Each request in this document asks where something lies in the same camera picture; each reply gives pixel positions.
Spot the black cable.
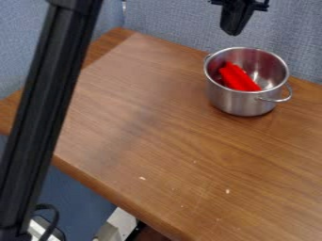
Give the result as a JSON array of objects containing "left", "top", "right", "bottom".
[{"left": 31, "top": 203, "right": 60, "bottom": 241}]

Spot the dark vertical bar at left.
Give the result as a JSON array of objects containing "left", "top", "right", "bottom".
[{"left": 0, "top": 0, "right": 103, "bottom": 241}]

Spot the white box below table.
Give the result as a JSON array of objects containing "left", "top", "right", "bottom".
[{"left": 28, "top": 216, "right": 50, "bottom": 241}]

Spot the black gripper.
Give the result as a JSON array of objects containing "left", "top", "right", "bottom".
[{"left": 207, "top": 0, "right": 269, "bottom": 36}]

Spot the metal pot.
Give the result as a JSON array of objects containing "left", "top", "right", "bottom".
[{"left": 203, "top": 47, "right": 293, "bottom": 117}]

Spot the white table bracket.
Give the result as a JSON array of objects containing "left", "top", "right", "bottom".
[{"left": 94, "top": 208, "right": 138, "bottom": 241}]

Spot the red star-shaped block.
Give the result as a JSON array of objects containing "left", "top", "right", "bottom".
[{"left": 219, "top": 62, "right": 262, "bottom": 91}]

